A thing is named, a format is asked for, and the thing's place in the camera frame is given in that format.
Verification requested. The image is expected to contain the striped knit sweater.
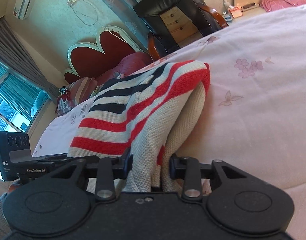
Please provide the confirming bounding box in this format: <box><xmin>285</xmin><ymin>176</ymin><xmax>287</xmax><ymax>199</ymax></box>
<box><xmin>68</xmin><ymin>61</ymin><xmax>210</xmax><ymax>192</ymax></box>

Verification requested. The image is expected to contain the black leather armchair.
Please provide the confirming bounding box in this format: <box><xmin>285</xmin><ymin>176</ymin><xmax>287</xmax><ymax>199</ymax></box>
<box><xmin>133</xmin><ymin>0</ymin><xmax>228</xmax><ymax>61</ymax></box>

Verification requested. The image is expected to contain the maroon blanket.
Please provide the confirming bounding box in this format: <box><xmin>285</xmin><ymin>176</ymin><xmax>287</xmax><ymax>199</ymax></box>
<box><xmin>96</xmin><ymin>52</ymin><xmax>153</xmax><ymax>86</ymax></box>

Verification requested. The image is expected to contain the red heart-shaped headboard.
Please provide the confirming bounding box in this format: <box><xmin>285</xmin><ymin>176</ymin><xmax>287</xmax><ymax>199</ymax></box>
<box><xmin>64</xmin><ymin>25</ymin><xmax>142</xmax><ymax>83</ymax></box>

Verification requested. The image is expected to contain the window with teal blinds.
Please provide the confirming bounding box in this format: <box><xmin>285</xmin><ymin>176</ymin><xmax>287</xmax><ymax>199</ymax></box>
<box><xmin>0</xmin><ymin>62</ymin><xmax>49</xmax><ymax>181</ymax></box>

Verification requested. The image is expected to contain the bedside table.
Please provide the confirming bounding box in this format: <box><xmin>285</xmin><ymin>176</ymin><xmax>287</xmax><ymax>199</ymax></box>
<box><xmin>223</xmin><ymin>3</ymin><xmax>266</xmax><ymax>25</ymax></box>

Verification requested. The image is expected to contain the pink floral bed quilt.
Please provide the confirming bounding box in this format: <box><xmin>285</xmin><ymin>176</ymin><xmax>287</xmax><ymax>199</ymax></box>
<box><xmin>33</xmin><ymin>5</ymin><xmax>306</xmax><ymax>239</ymax></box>

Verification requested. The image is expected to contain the teal curtain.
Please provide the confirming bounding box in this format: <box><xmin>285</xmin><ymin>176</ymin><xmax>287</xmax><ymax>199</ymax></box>
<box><xmin>80</xmin><ymin>0</ymin><xmax>206</xmax><ymax>53</ymax></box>

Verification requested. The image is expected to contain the white wall cable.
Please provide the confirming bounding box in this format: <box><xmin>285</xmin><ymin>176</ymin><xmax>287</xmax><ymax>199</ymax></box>
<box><xmin>58</xmin><ymin>0</ymin><xmax>134</xmax><ymax>43</ymax></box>

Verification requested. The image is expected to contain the grey side curtain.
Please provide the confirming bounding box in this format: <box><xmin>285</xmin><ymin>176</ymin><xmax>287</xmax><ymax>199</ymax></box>
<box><xmin>0</xmin><ymin>17</ymin><xmax>59</xmax><ymax>103</ymax></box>

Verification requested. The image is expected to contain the lotion bottle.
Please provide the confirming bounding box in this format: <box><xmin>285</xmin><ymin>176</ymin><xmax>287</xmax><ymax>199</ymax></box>
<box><xmin>222</xmin><ymin>0</ymin><xmax>233</xmax><ymax>10</ymax></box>

